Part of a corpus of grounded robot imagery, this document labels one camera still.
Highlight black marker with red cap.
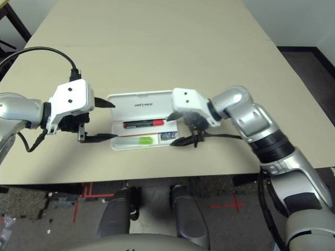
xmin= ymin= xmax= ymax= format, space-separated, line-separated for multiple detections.
xmin=122 ymin=119 xmax=165 ymax=129

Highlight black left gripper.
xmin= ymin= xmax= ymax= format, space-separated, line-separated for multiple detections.
xmin=58 ymin=97 xmax=119 ymax=144

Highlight red floor tape lines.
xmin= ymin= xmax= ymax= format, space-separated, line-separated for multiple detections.
xmin=73 ymin=181 xmax=116 ymax=224

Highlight clear plastic bag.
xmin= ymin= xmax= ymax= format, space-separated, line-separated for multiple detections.
xmin=0 ymin=214 xmax=16 ymax=244

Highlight thin black left gripper cable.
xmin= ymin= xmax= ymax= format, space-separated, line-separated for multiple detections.
xmin=17 ymin=129 xmax=49 ymax=153

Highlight red floor tape cross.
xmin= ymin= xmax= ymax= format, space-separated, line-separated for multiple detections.
xmin=208 ymin=195 xmax=247 ymax=212

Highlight grey robot torso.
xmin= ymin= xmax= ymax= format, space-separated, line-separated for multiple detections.
xmin=65 ymin=233 xmax=207 ymax=251

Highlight white plastic pencil case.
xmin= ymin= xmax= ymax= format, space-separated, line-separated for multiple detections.
xmin=106 ymin=90 xmax=181 ymax=152

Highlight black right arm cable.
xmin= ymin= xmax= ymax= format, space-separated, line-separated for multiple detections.
xmin=203 ymin=132 xmax=244 ymax=139

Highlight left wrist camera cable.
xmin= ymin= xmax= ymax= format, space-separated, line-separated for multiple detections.
xmin=0 ymin=46 xmax=82 ymax=82

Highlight side table with black frame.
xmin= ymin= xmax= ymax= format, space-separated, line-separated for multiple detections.
xmin=0 ymin=4 xmax=32 ymax=44

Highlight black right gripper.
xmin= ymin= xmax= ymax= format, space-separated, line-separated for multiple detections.
xmin=166 ymin=111 xmax=210 ymax=147

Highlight grey robot left leg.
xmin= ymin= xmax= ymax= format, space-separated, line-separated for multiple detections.
xmin=95 ymin=188 xmax=142 ymax=238

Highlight grey robot right leg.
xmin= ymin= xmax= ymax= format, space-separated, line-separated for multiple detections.
xmin=170 ymin=185 xmax=210 ymax=249

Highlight translucent tube with green cap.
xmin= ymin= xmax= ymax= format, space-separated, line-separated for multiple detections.
xmin=117 ymin=135 xmax=153 ymax=147

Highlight grey robot leg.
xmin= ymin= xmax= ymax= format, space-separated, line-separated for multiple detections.
xmin=170 ymin=185 xmax=210 ymax=249
xmin=95 ymin=188 xmax=142 ymax=238

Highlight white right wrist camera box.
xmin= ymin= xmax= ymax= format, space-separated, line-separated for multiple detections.
xmin=171 ymin=88 xmax=223 ymax=128

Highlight black table foot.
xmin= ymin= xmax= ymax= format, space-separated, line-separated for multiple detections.
xmin=0 ymin=182 xmax=87 ymax=196
xmin=232 ymin=172 xmax=262 ymax=186

